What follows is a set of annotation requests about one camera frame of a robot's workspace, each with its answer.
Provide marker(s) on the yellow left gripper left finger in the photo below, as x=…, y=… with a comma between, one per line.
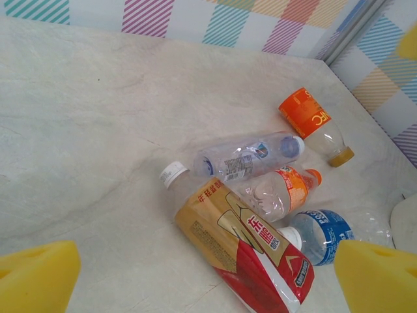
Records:
x=36, y=280

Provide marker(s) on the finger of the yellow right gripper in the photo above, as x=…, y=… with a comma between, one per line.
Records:
x=410, y=45

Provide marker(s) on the blue label white cap bottle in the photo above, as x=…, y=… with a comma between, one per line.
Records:
x=325, y=231

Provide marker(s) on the orange label gold cap bottle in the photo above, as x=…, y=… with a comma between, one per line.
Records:
x=304, y=112

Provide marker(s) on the gold red label bottle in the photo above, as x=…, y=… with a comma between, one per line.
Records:
x=234, y=241

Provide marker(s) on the clear bottle bluish cap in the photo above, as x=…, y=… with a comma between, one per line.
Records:
x=241, y=156

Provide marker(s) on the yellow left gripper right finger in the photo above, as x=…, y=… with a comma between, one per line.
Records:
x=378, y=283

